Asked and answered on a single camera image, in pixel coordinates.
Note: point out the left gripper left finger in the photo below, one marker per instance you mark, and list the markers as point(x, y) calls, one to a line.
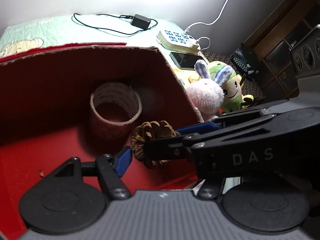
point(110, 170)

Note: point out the white power strip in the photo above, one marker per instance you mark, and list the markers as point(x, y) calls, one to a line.
point(178, 42)

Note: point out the light green patterned pillow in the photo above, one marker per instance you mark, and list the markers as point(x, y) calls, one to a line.
point(48, 32)

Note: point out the white bunny plush toy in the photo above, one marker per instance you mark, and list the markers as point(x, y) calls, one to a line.
point(206, 94)

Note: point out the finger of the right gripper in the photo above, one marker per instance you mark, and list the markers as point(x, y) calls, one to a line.
point(170, 148)
point(201, 128)

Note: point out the brown pine cone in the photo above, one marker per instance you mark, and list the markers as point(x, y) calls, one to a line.
point(149, 131)

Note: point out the brown packing tape roll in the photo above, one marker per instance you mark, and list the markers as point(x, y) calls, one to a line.
point(114, 110)

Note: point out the black smartphone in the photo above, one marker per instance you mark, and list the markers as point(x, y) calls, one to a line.
point(184, 61)

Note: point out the black power adapter with cable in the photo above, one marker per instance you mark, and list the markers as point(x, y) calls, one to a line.
point(125, 25)

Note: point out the dark wooden shelf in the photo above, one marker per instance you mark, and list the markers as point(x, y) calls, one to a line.
point(274, 39)

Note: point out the green cup plush toy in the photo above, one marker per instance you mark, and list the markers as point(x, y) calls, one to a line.
point(231, 83)

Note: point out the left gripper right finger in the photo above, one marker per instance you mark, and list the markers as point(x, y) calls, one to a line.
point(211, 188)

